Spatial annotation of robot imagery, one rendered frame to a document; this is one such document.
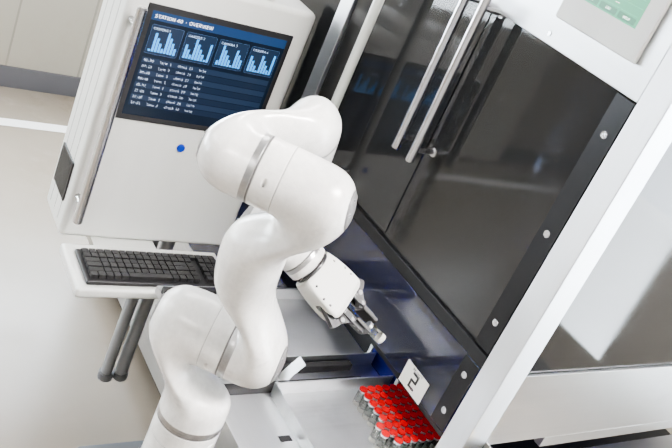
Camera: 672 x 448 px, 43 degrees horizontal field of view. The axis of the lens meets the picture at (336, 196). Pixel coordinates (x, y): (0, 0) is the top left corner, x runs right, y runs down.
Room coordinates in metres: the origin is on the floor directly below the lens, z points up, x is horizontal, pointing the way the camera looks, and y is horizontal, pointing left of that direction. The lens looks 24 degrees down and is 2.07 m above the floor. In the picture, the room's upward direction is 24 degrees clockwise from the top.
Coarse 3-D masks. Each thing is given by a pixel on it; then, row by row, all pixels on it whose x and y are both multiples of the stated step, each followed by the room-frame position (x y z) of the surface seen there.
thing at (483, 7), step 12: (480, 12) 1.78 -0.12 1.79; (492, 12) 1.81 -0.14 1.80; (468, 36) 1.78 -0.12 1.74; (456, 60) 1.78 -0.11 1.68; (456, 72) 1.79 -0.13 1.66; (444, 84) 1.78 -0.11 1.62; (444, 96) 1.79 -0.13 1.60; (432, 108) 1.78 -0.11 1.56; (432, 120) 1.79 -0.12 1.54; (420, 132) 1.78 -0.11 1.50; (420, 144) 1.79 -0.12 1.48; (408, 156) 1.79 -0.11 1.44; (432, 156) 1.82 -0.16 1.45
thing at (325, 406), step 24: (288, 384) 1.57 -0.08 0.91; (312, 384) 1.61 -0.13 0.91; (336, 384) 1.66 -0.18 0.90; (360, 384) 1.71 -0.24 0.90; (384, 384) 1.76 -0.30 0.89; (288, 408) 1.49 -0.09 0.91; (312, 408) 1.56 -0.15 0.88; (336, 408) 1.60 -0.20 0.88; (312, 432) 1.49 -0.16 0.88; (336, 432) 1.52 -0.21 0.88; (360, 432) 1.56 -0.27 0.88
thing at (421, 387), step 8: (408, 360) 1.65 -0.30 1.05; (408, 368) 1.64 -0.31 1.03; (416, 368) 1.63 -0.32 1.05; (400, 376) 1.65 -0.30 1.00; (408, 376) 1.63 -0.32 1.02; (416, 384) 1.61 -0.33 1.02; (424, 384) 1.59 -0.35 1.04; (416, 392) 1.60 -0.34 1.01; (424, 392) 1.59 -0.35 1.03; (416, 400) 1.59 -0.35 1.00
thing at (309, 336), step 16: (288, 304) 1.93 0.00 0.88; (304, 304) 1.96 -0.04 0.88; (288, 320) 1.85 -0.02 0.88; (304, 320) 1.89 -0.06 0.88; (320, 320) 1.92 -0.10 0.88; (288, 336) 1.79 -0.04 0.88; (304, 336) 1.82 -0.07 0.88; (320, 336) 1.85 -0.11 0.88; (336, 336) 1.88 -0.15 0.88; (288, 352) 1.72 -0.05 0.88; (304, 352) 1.75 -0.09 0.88; (320, 352) 1.78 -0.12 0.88; (336, 352) 1.81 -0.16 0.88; (352, 352) 1.84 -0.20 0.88
